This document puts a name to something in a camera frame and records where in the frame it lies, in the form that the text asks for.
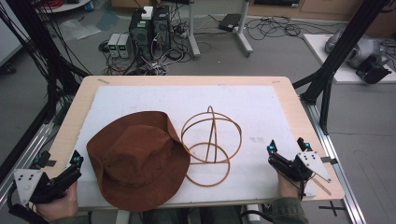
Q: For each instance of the white box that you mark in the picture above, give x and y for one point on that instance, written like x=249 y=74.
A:
x=147 y=12

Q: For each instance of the black device with bracket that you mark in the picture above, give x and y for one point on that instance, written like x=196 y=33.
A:
x=372 y=71

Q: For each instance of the black computer tower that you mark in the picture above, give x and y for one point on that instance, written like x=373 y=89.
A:
x=141 y=34
x=162 y=28

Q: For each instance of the brown felt hat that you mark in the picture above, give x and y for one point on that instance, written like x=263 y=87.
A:
x=140 y=161

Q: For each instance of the white power strip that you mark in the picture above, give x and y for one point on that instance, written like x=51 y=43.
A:
x=252 y=213

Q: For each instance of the grey metal desk leg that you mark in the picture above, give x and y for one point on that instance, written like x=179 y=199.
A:
x=244 y=31
x=193 y=31

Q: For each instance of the person's left hand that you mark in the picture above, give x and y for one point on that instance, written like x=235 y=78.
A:
x=60 y=205

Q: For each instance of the grey bench power supply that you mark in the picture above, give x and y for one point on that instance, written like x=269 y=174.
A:
x=124 y=46
x=113 y=45

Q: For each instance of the grey robot head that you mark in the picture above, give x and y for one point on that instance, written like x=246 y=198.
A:
x=361 y=49

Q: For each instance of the aluminium rail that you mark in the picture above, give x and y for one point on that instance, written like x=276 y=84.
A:
x=28 y=149
x=336 y=168

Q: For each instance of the person's right hand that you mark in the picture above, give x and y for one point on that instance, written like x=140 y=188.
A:
x=286 y=188

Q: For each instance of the round rattan hat stand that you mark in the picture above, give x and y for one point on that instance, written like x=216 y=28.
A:
x=213 y=118

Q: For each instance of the flat black box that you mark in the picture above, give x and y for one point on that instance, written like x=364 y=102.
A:
x=229 y=21

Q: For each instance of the white floor board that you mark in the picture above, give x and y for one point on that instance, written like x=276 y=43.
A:
x=317 y=49

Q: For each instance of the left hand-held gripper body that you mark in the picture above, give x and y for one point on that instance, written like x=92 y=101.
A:
x=46 y=188

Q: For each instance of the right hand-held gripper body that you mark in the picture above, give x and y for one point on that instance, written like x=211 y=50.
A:
x=306 y=165

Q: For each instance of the clear plastic sheet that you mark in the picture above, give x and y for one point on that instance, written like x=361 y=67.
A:
x=77 y=29

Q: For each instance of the white round table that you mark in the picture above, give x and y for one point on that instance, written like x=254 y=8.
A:
x=67 y=6

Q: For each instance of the white foam mat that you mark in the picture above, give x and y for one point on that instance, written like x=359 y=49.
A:
x=186 y=99

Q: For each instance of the black metal frame post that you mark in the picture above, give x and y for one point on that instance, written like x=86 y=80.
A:
x=339 y=49

